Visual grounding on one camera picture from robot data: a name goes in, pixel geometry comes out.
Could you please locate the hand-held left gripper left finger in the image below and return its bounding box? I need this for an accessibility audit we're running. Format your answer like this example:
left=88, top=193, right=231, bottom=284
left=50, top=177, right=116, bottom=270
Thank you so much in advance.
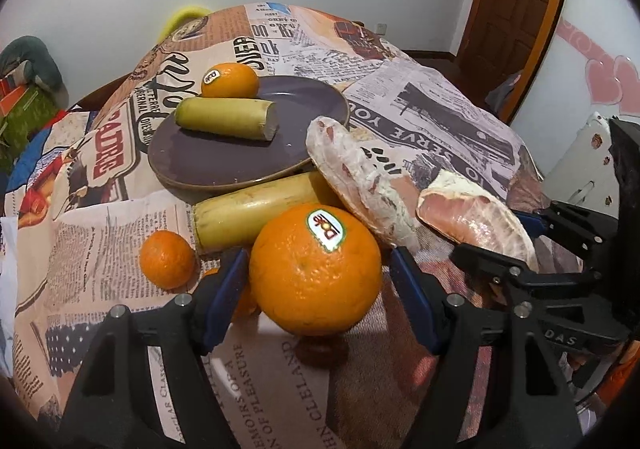
left=59, top=247, right=251, bottom=449

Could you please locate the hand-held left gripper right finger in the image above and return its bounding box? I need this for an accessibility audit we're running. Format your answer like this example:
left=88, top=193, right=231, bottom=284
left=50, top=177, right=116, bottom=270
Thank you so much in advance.
left=389, top=245, right=587, bottom=449

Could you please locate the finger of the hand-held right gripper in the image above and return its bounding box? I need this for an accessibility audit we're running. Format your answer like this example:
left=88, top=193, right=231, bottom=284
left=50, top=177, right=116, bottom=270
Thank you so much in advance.
left=514, top=202, right=620, bottom=261
left=450, top=241, right=603, bottom=312

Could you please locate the peeled pink pomelo segment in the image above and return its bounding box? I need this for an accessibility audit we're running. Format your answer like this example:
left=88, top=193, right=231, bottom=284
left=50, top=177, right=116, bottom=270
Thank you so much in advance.
left=416, top=169, right=540, bottom=274

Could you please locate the large orange with sticker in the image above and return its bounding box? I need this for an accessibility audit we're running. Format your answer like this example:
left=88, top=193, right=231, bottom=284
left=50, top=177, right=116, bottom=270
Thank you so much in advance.
left=248, top=202, right=383, bottom=336

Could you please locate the purple ceramic plate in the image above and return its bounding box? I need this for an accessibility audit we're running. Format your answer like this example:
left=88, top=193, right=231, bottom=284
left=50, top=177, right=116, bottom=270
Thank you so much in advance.
left=147, top=76, right=349, bottom=191

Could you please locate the small mandarin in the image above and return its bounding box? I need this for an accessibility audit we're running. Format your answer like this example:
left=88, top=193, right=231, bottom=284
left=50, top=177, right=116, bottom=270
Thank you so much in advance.
left=139, top=230, right=197, bottom=290
left=202, top=267, right=261, bottom=321

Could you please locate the white chair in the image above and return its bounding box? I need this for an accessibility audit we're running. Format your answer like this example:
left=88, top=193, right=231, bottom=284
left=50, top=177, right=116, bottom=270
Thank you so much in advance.
left=542, top=112, right=621, bottom=220

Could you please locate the banana piece on table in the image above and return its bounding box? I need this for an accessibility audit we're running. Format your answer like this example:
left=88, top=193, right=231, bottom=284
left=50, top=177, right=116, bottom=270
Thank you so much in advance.
left=193, top=171, right=342, bottom=255

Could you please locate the wrapped pink pomelo segment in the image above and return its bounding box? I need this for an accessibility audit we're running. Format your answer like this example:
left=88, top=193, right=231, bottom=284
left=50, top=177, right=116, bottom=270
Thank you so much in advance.
left=306, top=116, right=422, bottom=252

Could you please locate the newspaper print tablecloth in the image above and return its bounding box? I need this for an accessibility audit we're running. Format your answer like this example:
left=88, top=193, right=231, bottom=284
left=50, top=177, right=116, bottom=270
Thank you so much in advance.
left=0, top=3, right=551, bottom=449

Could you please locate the banana piece on plate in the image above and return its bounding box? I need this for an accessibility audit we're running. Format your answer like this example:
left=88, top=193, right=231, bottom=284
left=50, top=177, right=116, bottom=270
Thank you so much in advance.
left=174, top=96, right=279, bottom=141

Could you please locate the small orange with sticker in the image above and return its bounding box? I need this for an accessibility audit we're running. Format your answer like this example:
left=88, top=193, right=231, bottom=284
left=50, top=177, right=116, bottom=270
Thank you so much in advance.
left=201, top=62, right=260, bottom=99

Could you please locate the brown wooden door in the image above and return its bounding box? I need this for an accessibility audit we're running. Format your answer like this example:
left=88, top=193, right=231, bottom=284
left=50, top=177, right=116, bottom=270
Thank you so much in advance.
left=456, top=0, right=575, bottom=122

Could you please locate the green cloth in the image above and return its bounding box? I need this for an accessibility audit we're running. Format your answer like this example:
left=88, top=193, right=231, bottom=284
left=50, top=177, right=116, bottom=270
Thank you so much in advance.
left=0, top=88, right=57, bottom=172

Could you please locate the yellow chair back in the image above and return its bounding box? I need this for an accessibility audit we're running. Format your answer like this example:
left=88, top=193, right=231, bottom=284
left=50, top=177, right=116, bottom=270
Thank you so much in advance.
left=159, top=4, right=213, bottom=47

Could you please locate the grey-green pillow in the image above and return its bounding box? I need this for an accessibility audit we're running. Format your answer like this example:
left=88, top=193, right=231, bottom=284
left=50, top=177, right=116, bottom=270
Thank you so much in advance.
left=0, top=36, right=64, bottom=91

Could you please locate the pink heart wall sticker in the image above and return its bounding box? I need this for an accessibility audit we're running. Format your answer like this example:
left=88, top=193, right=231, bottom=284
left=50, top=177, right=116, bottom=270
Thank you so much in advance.
left=556, top=19, right=640, bottom=116

